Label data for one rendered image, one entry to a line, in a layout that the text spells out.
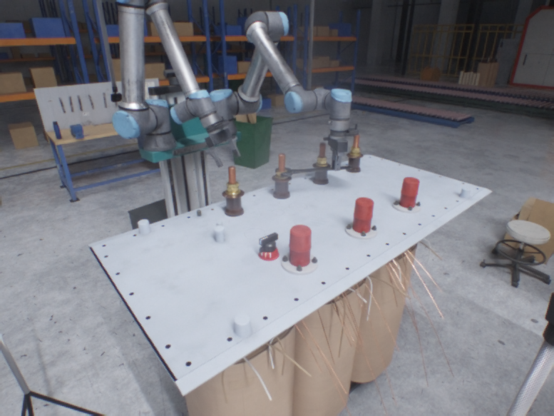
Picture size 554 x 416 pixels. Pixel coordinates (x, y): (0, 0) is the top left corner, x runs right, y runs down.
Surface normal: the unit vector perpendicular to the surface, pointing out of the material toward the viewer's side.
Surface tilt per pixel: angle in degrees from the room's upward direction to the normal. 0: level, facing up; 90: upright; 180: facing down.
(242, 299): 0
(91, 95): 90
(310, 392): 90
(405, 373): 0
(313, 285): 0
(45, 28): 90
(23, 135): 90
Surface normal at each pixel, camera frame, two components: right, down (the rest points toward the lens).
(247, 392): 0.43, 0.40
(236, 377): 0.16, 0.44
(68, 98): 0.65, 0.34
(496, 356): 0.00, -0.90
